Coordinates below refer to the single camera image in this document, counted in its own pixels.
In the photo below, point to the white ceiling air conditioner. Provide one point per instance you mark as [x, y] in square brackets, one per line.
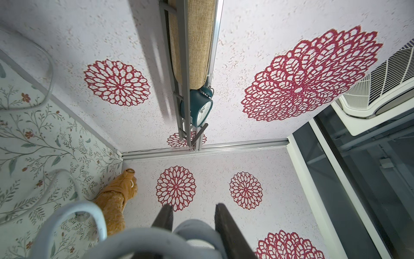
[385, 93]

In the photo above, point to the floral table mat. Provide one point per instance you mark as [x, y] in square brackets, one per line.
[48, 160]

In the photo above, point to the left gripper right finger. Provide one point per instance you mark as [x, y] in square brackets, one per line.
[235, 245]

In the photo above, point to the grey wall shelf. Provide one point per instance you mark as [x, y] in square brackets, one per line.
[193, 136]

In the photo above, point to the brown teddy bear plush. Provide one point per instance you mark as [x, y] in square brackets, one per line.
[113, 198]

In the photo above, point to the tan pouch on shelf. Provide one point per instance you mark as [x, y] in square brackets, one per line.
[201, 15]

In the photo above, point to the teal alarm clock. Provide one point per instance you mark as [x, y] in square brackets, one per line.
[200, 105]

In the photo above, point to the light blue power strip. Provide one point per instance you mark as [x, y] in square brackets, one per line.
[153, 240]

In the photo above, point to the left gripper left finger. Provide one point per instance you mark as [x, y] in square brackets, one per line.
[163, 220]

